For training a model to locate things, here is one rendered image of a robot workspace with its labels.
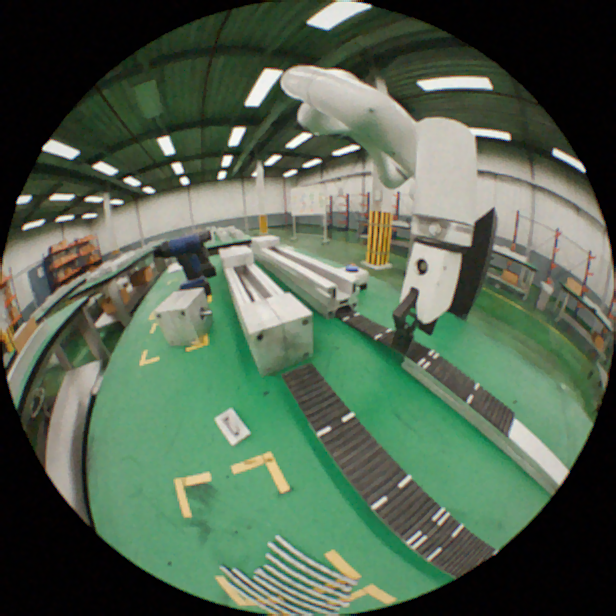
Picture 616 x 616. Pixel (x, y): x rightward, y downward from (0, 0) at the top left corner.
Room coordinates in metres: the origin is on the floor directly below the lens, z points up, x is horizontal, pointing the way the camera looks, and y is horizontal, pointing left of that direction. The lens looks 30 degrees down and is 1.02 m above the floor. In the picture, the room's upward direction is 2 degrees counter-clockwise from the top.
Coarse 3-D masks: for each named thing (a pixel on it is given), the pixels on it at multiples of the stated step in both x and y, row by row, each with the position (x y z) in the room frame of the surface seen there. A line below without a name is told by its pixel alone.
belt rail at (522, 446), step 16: (416, 368) 0.17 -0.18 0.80; (432, 384) 0.14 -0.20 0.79; (448, 400) 0.10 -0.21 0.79; (464, 416) 0.07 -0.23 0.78; (480, 416) 0.05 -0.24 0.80; (496, 432) 0.01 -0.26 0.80; (512, 432) -0.01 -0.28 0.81; (528, 432) -0.03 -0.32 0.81; (512, 448) -0.03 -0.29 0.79; (528, 448) -0.05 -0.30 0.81; (544, 448) -0.08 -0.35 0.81; (528, 464) -0.08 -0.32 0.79; (544, 464) -0.11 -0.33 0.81; (560, 464) -0.15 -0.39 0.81; (544, 480) -0.15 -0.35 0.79; (560, 480) -0.18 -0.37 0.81
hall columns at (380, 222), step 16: (368, 64) 3.53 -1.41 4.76; (368, 80) 3.54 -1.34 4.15; (384, 80) 3.40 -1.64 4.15; (256, 144) 10.28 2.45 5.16; (256, 160) 10.38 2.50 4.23; (256, 176) 10.52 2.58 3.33; (384, 192) 3.29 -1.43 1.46; (384, 208) 3.30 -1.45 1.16; (112, 224) 6.57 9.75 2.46; (384, 224) 3.28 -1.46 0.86; (112, 240) 6.32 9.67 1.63; (368, 240) 3.51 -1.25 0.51; (384, 240) 3.31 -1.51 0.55; (368, 256) 3.48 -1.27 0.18; (384, 256) 3.34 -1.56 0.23; (0, 320) -0.67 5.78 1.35
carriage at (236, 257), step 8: (232, 248) 0.71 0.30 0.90; (240, 248) 0.68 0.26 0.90; (248, 248) 0.67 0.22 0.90; (224, 256) 0.56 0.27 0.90; (232, 256) 0.56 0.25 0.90; (240, 256) 0.58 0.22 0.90; (248, 256) 0.59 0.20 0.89; (224, 264) 0.55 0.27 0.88; (232, 264) 0.56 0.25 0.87; (240, 264) 0.58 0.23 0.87
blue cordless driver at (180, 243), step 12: (180, 240) 0.50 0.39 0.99; (192, 240) 0.52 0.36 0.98; (156, 252) 0.46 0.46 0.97; (168, 252) 0.47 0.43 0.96; (180, 252) 0.50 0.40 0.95; (192, 252) 0.54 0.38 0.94; (180, 264) 0.51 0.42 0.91; (192, 264) 0.52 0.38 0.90; (192, 276) 0.51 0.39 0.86; (180, 288) 0.48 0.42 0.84; (192, 288) 0.49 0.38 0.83; (204, 288) 0.52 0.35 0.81
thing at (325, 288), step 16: (256, 256) 0.95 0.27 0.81; (272, 256) 0.69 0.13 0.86; (288, 256) 0.73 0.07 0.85; (304, 256) 0.65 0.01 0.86; (272, 272) 0.71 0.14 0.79; (288, 272) 0.55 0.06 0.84; (304, 272) 0.46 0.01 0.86; (320, 272) 0.52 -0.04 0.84; (336, 272) 0.46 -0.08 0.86; (304, 288) 0.45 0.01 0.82; (320, 288) 0.38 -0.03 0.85; (336, 288) 0.37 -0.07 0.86; (352, 288) 0.39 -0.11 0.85; (320, 304) 0.38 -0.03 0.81; (336, 304) 0.37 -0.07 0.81; (352, 304) 0.42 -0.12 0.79
